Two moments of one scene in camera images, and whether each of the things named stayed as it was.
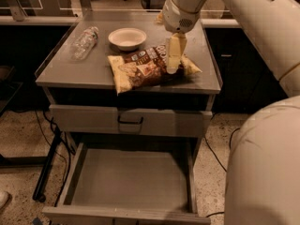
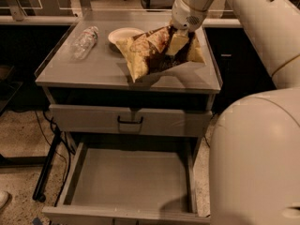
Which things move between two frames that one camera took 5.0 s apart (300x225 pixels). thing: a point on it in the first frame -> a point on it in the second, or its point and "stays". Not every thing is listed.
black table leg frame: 46,161 stays
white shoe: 4,199 stays
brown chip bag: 145,67 -> 146,53
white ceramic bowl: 127,38 stays
